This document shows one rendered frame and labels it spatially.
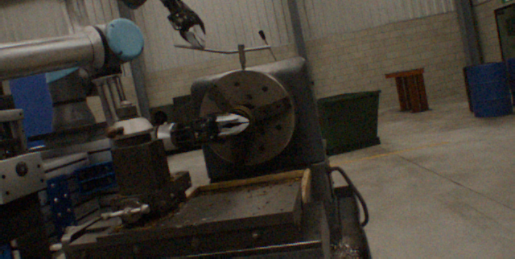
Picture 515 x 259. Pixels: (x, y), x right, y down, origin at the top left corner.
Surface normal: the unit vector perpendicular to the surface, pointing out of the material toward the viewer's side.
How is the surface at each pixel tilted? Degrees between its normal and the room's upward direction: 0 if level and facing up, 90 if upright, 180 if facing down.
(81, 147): 90
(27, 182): 90
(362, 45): 90
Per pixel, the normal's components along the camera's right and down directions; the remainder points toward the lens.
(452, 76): -0.01, 0.06
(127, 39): 0.78, -0.14
